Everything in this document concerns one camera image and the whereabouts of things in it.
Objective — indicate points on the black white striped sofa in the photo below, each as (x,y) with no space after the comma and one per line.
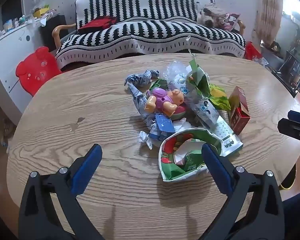
(150,31)

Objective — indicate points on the brown plush toy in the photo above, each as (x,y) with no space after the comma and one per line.
(210,13)

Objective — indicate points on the red green ball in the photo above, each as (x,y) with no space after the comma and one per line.
(178,113)

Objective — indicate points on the black speaker box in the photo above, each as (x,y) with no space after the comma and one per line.
(53,28)

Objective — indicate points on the red cushion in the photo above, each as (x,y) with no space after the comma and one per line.
(97,24)

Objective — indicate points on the pink orange toy doll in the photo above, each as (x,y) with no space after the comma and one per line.
(162,101)

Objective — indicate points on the grey crumpled foil wrapper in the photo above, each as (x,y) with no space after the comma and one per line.
(140,78)

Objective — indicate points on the white cabinet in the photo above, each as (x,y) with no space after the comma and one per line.
(12,62)

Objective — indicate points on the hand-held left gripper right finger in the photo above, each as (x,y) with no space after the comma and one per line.
(216,171)

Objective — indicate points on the beige patterned curtain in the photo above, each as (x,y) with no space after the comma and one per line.
(268,10)

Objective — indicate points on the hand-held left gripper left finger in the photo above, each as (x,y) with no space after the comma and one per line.
(87,171)

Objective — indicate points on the wooden sofa armrest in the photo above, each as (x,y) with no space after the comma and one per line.
(241,26)

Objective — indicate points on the green snack bag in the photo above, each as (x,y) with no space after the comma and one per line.
(198,80)

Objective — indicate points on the dark plant stand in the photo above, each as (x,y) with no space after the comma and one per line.
(293,67)

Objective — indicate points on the red bear-shaped chair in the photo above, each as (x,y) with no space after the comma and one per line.
(36,70)

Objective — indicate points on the pink printed pillow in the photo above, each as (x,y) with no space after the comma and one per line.
(230,21)

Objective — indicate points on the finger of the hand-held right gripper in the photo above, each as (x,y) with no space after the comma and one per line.
(298,116)
(293,130)

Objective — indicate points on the red carton box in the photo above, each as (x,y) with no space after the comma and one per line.
(238,115)

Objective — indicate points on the black bin with gold rim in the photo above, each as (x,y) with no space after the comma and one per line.
(288,180)

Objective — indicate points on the grey printed snack bag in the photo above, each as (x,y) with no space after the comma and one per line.
(138,100)

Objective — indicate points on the small blue packet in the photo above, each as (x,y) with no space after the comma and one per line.
(163,125)

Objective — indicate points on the yellow green packet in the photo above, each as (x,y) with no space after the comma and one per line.
(218,97)

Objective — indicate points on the long white blue-printed bag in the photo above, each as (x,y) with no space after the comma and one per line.
(207,112)

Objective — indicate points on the yellow box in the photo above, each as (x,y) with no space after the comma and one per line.
(40,12)

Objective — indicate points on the white crumpled tissue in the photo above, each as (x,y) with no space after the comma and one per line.
(182,125)

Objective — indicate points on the small green packet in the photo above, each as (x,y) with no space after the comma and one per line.
(160,83)

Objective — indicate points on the small white twisted wrapper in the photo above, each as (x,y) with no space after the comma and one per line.
(145,137)

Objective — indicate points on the green red torn paper bowl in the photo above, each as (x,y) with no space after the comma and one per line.
(172,170)

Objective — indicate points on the clear plastic bag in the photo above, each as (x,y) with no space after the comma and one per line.
(176,68)

